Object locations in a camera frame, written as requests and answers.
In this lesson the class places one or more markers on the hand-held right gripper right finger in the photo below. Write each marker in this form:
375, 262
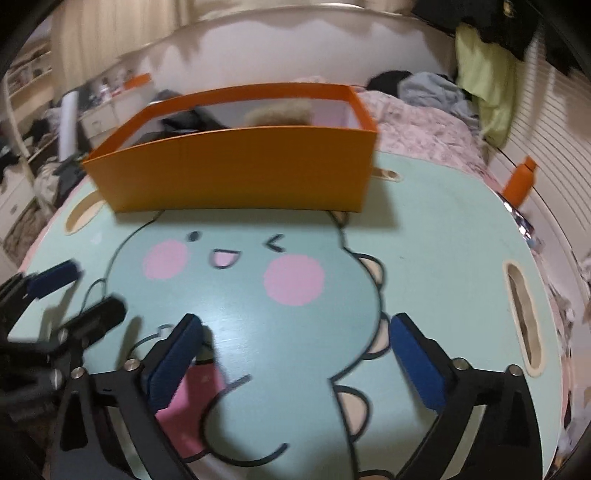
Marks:
415, 364

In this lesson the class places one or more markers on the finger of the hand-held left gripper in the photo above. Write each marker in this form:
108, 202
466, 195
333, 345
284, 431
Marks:
99, 318
51, 279

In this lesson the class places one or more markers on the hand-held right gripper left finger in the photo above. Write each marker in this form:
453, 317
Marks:
175, 364

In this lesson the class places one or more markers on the large orange cardboard box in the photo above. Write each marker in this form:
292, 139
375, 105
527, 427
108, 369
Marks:
231, 170

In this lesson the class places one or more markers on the black plastic bag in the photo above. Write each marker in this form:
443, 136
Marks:
194, 121

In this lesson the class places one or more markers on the fluffy beige plush toy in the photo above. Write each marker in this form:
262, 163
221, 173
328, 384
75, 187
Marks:
277, 114

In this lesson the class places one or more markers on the white rolled tube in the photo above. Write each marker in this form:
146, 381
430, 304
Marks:
68, 124

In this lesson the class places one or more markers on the white drawer cabinet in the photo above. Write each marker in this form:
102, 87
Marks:
99, 120

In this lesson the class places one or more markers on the smartphone with lit screen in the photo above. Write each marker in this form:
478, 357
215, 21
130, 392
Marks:
521, 221

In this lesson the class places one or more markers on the orange water bottle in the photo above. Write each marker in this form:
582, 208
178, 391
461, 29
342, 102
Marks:
519, 184

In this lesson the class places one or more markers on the small orange box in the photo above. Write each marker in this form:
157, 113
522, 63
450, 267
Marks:
137, 81

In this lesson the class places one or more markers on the pink floral blanket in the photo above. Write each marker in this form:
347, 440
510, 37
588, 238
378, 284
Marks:
425, 124

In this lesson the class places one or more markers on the beige curtain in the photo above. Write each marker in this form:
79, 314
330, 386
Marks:
115, 32

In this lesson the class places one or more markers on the grey crumpled clothing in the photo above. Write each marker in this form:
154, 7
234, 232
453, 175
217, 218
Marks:
434, 90

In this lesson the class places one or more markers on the black crumpled clothing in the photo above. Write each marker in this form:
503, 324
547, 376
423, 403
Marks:
388, 79

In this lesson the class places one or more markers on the yellow-green hanging garment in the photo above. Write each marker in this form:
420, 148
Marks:
485, 78

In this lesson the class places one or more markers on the black hanging jacket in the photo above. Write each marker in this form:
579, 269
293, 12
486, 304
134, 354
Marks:
508, 27

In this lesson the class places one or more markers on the white wall shelf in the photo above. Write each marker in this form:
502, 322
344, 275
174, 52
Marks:
27, 83

